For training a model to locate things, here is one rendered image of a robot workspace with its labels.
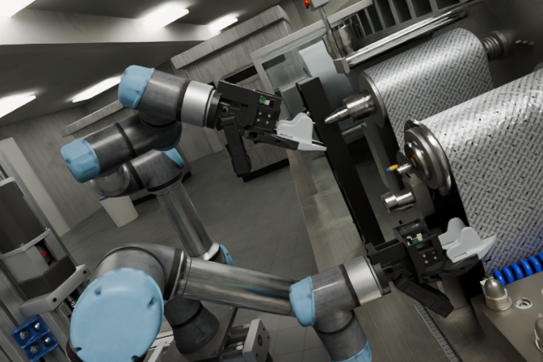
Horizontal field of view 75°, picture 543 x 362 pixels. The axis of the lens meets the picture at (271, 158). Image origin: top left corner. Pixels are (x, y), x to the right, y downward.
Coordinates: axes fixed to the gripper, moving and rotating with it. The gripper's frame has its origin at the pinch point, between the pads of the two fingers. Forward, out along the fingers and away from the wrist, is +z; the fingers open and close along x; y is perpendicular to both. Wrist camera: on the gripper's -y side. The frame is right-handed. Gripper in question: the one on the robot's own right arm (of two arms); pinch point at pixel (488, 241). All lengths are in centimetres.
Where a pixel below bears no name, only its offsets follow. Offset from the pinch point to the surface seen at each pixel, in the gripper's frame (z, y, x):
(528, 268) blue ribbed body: 3.4, -5.0, -3.4
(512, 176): 6.8, 9.8, -0.3
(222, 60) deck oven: -75, 85, 501
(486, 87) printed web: 20.0, 18.5, 23.7
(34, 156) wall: -629, 91, 808
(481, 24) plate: 29, 30, 35
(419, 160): -5.4, 17.5, 2.7
